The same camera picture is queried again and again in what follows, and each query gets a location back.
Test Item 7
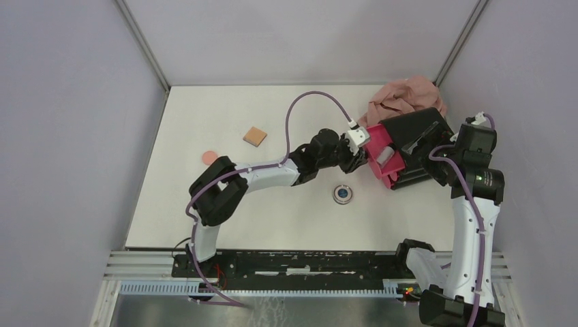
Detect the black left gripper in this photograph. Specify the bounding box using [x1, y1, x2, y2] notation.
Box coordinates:
[317, 133, 369, 174]

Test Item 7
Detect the pink top drawer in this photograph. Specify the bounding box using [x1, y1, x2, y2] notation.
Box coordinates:
[364, 125, 406, 188]

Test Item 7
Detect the black drawer organizer case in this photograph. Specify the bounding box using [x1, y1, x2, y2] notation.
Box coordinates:
[380, 108, 455, 190]

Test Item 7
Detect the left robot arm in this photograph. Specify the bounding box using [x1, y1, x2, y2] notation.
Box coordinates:
[185, 127, 371, 277]

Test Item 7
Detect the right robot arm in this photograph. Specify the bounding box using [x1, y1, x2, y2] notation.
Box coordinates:
[393, 122, 506, 326]

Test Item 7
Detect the square tan makeup sponge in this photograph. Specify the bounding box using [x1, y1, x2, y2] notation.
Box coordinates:
[243, 127, 267, 147]

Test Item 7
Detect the round clear powder jar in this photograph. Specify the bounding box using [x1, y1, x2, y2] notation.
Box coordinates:
[333, 185, 354, 205]

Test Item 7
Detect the pink crumpled cloth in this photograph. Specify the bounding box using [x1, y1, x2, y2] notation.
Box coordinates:
[357, 76, 448, 127]

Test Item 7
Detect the round pink powder puff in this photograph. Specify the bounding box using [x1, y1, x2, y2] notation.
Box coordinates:
[201, 151, 219, 166]

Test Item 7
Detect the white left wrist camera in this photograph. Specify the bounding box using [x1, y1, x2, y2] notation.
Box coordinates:
[344, 121, 371, 155]

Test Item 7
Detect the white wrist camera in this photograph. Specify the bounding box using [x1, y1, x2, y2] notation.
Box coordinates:
[344, 121, 371, 155]
[466, 112, 495, 129]

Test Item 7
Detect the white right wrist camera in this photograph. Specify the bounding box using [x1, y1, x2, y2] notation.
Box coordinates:
[466, 112, 495, 129]

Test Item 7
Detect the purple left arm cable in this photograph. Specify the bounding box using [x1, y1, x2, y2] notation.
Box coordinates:
[184, 91, 355, 308]

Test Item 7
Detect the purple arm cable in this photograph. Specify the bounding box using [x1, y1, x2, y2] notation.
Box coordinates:
[427, 112, 497, 327]
[184, 91, 355, 308]

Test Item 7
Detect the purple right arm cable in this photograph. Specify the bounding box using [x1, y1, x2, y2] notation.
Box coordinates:
[427, 112, 497, 327]

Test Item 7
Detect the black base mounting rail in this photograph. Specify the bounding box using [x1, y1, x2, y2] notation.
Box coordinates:
[171, 249, 414, 291]

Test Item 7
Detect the aluminium frame rail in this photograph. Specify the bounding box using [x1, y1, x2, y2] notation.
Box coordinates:
[90, 246, 520, 326]

